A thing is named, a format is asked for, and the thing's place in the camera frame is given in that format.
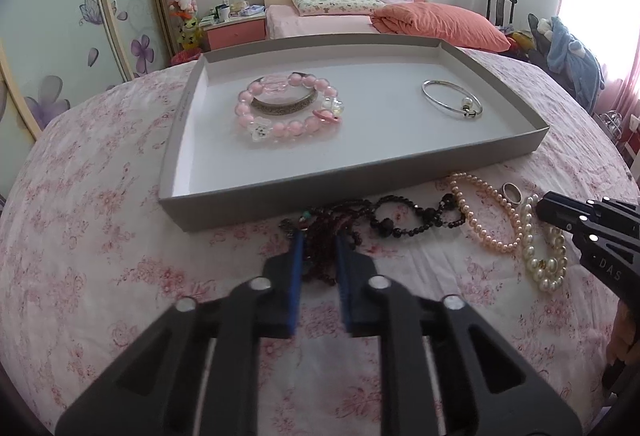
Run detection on pink curtain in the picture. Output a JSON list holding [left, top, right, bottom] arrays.
[[592, 65, 639, 131]]

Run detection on grey cardboard tray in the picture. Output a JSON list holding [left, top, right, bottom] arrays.
[[158, 35, 548, 231]]

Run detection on person's right hand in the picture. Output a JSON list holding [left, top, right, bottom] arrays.
[[606, 300, 640, 366]]

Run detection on pink pearl bracelet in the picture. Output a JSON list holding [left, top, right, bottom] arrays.
[[447, 170, 539, 257]]

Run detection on white pearl bracelet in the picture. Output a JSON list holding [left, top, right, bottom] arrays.
[[518, 194, 570, 294]]

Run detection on blue clothing on chair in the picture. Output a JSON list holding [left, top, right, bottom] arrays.
[[547, 16, 604, 92]]

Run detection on pink bead bracelet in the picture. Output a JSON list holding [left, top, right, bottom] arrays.
[[233, 70, 346, 148]]

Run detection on dark wooden chair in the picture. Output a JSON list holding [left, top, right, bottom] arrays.
[[485, 0, 518, 27]]

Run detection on white mug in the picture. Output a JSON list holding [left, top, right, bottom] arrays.
[[216, 4, 231, 22]]

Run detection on pink beige nightstand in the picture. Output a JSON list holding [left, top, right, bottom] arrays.
[[200, 12, 267, 50]]

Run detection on folded salmon quilt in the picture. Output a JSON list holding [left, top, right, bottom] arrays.
[[370, 2, 510, 53]]

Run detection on sliding floral wardrobe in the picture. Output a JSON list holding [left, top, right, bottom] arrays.
[[0, 0, 174, 167]]

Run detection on thin silver bangle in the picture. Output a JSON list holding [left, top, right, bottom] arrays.
[[421, 79, 484, 119]]

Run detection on wide engraved silver bangle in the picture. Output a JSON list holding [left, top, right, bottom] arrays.
[[247, 72, 318, 116]]

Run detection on bed with pink sheet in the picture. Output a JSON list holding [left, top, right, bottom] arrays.
[[266, 4, 378, 39]]

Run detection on red waste basket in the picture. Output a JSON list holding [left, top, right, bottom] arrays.
[[170, 48, 203, 66]]

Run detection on white floral pillow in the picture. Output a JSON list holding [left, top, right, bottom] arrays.
[[291, 0, 385, 16]]

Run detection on dark red bead bracelet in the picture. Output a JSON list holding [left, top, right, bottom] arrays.
[[278, 197, 374, 287]]

